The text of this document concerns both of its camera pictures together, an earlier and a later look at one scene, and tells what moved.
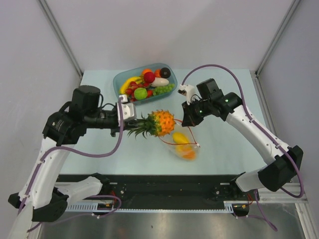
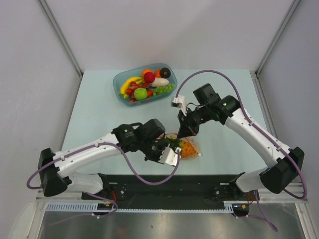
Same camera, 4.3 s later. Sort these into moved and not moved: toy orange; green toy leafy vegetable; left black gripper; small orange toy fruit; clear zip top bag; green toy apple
Moved: green toy leafy vegetable; left black gripper
Not moved: toy orange; small orange toy fruit; clear zip top bag; green toy apple
